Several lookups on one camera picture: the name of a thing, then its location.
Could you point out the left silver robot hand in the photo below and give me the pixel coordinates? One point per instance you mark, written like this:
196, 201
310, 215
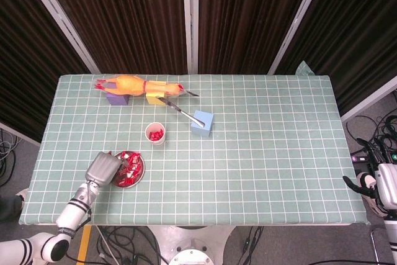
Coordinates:
102, 168

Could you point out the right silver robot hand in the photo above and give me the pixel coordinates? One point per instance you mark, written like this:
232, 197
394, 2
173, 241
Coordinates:
387, 187

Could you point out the metal bowl of candies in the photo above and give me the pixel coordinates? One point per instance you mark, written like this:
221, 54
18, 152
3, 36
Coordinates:
142, 172

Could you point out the red candy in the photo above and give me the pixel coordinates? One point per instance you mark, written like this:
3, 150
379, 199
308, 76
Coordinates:
153, 135
136, 170
127, 155
126, 182
136, 156
159, 132

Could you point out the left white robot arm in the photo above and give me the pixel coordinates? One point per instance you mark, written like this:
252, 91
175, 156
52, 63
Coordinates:
74, 209

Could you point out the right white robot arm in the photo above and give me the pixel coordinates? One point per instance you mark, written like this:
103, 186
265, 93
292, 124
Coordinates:
390, 237

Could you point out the white paper cup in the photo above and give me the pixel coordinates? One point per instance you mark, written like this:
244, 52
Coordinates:
159, 142

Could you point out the purple foam cube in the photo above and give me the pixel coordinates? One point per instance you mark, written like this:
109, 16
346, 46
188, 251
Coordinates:
118, 100

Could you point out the worn light sneaker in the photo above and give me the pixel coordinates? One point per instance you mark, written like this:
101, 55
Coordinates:
22, 196

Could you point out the yellow foam block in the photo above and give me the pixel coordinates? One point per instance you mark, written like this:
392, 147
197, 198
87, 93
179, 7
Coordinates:
152, 100

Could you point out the orange rubber chicken toy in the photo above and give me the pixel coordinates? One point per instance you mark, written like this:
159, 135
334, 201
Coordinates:
127, 85

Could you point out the steel table knife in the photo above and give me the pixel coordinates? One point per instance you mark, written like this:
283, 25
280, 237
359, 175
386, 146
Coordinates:
183, 113

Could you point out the person leg dark trousers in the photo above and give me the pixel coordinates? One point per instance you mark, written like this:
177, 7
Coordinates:
9, 209

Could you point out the light blue foam cube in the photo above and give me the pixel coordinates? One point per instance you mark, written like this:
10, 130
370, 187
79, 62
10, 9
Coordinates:
200, 131

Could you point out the dark brown curtain panel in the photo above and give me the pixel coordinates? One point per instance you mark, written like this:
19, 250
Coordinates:
248, 13
356, 29
124, 13
24, 60

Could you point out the green checked tablecloth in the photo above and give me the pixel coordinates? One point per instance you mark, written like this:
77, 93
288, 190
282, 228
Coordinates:
248, 168

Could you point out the white divider rail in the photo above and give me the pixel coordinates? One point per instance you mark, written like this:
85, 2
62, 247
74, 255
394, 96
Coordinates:
18, 133
369, 100

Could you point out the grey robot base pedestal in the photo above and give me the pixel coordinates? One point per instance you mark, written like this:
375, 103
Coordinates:
189, 246

